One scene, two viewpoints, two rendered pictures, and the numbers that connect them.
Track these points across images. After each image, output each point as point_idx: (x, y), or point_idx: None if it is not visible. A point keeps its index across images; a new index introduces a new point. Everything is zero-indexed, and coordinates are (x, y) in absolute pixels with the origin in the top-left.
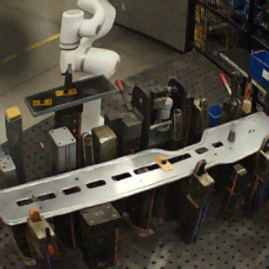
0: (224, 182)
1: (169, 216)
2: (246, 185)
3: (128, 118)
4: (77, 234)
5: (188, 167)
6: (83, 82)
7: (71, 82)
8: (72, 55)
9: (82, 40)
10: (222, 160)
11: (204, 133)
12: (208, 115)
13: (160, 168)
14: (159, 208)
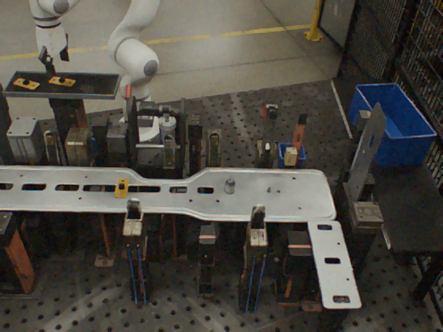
0: (228, 239)
1: (147, 251)
2: (271, 258)
3: (116, 128)
4: None
5: (142, 203)
6: (92, 77)
7: (54, 71)
8: (44, 35)
9: (119, 25)
10: (192, 211)
11: (202, 171)
12: (279, 154)
13: (112, 192)
14: None
